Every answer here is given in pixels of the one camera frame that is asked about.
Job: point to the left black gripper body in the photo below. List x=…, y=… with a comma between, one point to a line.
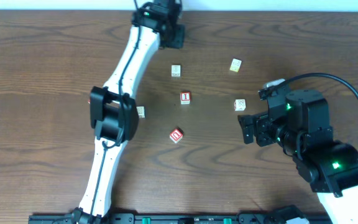
x=175, y=37

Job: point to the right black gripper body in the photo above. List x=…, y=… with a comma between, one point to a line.
x=260, y=130

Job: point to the red letter I block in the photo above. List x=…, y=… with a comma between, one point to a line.
x=185, y=98

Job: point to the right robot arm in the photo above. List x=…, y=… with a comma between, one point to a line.
x=298, y=121

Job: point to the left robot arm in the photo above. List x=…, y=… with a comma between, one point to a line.
x=113, y=111

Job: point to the white block right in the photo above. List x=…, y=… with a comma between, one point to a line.
x=240, y=105

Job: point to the white block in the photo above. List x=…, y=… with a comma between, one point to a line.
x=176, y=71
x=240, y=105
x=141, y=111

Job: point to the white block centre top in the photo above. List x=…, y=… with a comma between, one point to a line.
x=176, y=71

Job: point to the yellow-green block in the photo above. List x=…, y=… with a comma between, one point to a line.
x=235, y=65

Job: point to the red letter U block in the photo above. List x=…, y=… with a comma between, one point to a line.
x=176, y=135

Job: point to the white block left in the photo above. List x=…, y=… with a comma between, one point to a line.
x=141, y=111

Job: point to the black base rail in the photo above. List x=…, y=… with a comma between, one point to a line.
x=128, y=218

